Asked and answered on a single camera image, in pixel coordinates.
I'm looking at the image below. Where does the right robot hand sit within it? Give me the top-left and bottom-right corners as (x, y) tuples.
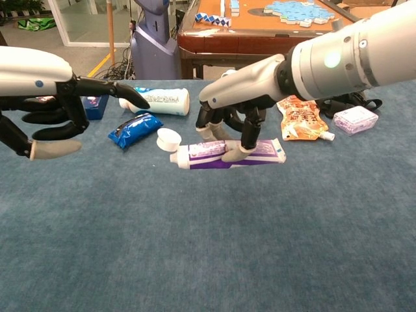
(194, 53), (293, 163)

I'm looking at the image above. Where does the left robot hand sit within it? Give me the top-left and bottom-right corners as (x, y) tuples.
(0, 45), (151, 161)

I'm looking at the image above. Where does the purple toothpaste tube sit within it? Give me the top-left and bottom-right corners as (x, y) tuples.
(156, 127), (287, 171)

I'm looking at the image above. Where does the brown mahjong table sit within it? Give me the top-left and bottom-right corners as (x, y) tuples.
(177, 0), (358, 80)

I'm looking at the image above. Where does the green bag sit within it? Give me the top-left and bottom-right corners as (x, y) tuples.
(18, 18), (57, 32)

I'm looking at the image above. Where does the orange spout pouch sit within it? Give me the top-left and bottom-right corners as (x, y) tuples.
(276, 94), (335, 142)

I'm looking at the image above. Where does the green potted plant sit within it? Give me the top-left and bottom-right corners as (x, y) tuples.
(0, 0), (46, 19)

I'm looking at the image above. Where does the dark blue carton box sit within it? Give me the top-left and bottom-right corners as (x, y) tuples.
(81, 94), (111, 121)

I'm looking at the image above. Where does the white milk bottle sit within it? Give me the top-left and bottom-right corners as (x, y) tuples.
(118, 86), (190, 116)

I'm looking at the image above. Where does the blue white snake toy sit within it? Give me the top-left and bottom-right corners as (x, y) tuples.
(194, 12), (232, 27)

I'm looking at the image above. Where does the wooden pole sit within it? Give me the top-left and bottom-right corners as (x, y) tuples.
(106, 0), (116, 66)

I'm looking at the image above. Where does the blue mahjong tile cluster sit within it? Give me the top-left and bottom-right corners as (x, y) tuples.
(263, 0), (335, 27)

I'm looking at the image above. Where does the blue cookie packet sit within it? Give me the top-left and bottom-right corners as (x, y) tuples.
(107, 112), (164, 150)

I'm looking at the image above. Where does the clear plastic floss box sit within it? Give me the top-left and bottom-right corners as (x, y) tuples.
(333, 105), (380, 137)

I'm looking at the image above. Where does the cardboard box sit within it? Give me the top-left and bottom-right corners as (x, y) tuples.
(336, 0), (396, 19)

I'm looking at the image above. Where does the blue felt table mat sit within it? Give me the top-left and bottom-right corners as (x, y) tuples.
(0, 79), (416, 312)

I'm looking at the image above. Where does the white door frame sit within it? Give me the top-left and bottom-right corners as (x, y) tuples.
(48, 0), (134, 48)

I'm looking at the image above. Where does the black cable bundle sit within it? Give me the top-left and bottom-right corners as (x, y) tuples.
(100, 48), (136, 81)

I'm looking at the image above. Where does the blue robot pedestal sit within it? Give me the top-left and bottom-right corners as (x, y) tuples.
(130, 0), (181, 81)

